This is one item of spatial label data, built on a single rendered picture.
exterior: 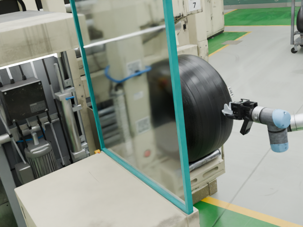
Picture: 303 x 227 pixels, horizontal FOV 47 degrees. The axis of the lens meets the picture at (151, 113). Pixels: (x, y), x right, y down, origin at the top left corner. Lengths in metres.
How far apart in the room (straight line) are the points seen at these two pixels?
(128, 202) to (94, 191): 0.15
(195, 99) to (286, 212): 1.64
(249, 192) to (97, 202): 2.24
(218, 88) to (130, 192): 0.81
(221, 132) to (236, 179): 1.64
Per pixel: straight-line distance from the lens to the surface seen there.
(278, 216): 3.02
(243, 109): 1.63
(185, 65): 1.78
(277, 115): 1.50
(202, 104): 1.68
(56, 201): 1.23
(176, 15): 2.06
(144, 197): 1.14
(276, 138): 1.56
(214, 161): 2.04
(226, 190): 3.26
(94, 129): 2.16
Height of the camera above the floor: 1.94
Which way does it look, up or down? 23 degrees down
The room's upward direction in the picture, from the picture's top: 8 degrees counter-clockwise
